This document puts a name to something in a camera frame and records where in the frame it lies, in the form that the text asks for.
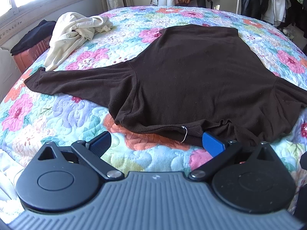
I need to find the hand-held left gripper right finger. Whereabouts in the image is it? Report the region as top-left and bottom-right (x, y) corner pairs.
(188, 132), (276, 181)

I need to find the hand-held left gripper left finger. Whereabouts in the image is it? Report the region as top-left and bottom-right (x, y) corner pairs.
(36, 131), (125, 181)

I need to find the dark brown shirt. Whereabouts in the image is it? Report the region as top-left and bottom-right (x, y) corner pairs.
(24, 24), (307, 149)

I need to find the floral quilt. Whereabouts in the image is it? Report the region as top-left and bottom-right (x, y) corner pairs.
(0, 5), (307, 216)

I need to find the white bed sheet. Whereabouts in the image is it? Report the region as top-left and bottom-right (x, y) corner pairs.
(0, 146), (31, 216)

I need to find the cream printed garment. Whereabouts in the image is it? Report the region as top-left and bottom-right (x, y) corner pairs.
(43, 12), (114, 72)

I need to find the orange suitcase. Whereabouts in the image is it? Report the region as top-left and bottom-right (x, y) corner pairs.
(13, 35), (53, 75)

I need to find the black cloth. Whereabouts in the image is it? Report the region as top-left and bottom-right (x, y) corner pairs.
(10, 20), (57, 57)

